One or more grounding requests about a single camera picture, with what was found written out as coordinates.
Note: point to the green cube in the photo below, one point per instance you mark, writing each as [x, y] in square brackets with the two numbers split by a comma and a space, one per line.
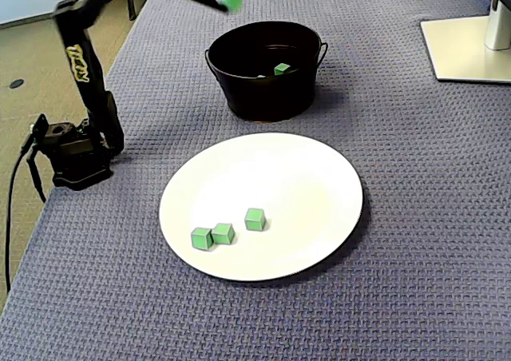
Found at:
[232, 0]
[281, 68]
[201, 239]
[254, 219]
[223, 234]

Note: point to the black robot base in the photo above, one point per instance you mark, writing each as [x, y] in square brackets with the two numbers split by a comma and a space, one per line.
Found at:
[76, 165]

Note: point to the black metal bucket container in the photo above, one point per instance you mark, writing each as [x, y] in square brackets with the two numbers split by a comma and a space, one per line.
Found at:
[271, 101]

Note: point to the white round plate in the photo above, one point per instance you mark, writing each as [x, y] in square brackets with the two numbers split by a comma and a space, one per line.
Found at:
[279, 177]

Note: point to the black round floor outlet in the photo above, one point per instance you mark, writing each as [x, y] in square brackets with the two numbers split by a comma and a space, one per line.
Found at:
[17, 83]

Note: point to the white monitor stand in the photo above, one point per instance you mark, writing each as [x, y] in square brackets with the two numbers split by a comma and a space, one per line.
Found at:
[459, 49]

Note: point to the blue waffle weave cloth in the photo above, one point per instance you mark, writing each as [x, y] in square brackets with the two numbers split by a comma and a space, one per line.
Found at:
[399, 217]

